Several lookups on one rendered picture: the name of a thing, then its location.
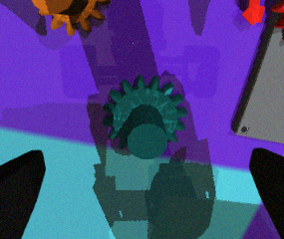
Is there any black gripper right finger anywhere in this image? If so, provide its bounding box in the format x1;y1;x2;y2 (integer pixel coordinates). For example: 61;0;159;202
249;147;284;239

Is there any teal gear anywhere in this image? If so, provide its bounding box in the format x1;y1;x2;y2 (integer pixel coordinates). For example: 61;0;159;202
103;75;186;159

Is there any red curved arrow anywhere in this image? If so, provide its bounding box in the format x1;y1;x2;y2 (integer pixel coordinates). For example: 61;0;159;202
241;0;265;25

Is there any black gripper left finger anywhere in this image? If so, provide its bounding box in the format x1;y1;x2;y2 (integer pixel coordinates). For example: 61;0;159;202
0;150;46;239

